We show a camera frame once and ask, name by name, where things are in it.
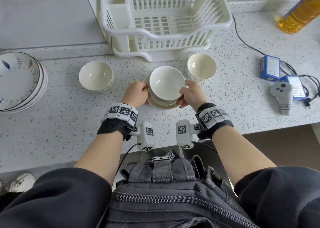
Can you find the person's right hand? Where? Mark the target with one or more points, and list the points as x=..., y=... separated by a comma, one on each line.
x=193, y=95

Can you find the person's left hand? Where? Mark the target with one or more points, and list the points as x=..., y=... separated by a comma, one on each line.
x=133, y=93

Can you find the person's right thumb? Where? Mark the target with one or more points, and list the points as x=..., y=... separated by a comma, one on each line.
x=184, y=90

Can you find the person's left thumb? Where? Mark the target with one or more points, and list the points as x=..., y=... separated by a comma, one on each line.
x=144, y=85

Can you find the white ceramic bowl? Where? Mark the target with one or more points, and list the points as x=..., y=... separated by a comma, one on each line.
x=167, y=83

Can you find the cream ceramic plate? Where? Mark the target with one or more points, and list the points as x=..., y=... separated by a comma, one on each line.
x=162, y=106

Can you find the person's left forearm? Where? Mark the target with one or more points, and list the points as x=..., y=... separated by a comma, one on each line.
x=100, y=155

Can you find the person's right forearm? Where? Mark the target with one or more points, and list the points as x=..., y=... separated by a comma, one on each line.
x=237, y=152

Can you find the cream bowl with striped side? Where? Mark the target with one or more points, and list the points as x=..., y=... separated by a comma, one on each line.
x=96, y=76
x=202, y=67

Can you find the white plastic drip tray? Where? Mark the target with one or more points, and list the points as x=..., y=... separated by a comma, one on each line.
x=160, y=56

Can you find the white plastic dish rack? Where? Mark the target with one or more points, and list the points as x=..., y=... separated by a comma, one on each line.
x=165, y=17

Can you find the grey plastic bag buckle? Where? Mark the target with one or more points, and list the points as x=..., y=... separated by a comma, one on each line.
x=161, y=158

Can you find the blue battery pack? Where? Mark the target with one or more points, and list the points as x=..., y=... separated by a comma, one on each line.
x=297, y=87
x=270, y=68

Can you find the grey handheld controller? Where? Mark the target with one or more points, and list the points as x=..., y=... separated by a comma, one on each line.
x=282, y=95

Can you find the white fish pattern plate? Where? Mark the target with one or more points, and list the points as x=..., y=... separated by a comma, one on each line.
x=46, y=83
x=42, y=81
x=17, y=82

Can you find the black chest bag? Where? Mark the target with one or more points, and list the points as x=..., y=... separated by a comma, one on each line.
x=175, y=200

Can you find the yellow cooking oil bottle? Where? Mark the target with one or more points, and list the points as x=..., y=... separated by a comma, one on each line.
x=298, y=16

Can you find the black right sleeve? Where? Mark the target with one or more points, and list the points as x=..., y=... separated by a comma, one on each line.
x=280, y=197

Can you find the black sleeve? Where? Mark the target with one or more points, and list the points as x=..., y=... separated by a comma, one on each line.
x=280, y=197
x=57, y=200

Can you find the black left sleeve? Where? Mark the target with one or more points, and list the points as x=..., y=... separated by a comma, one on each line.
x=57, y=200

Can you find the white shoe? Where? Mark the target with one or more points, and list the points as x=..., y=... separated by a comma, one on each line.
x=21, y=182

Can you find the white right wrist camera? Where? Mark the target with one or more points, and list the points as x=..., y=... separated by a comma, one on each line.
x=183, y=132

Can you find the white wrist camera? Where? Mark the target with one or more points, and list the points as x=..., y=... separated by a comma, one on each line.
x=183, y=132
x=147, y=135

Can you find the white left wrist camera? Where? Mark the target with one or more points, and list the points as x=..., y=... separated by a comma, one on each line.
x=147, y=135

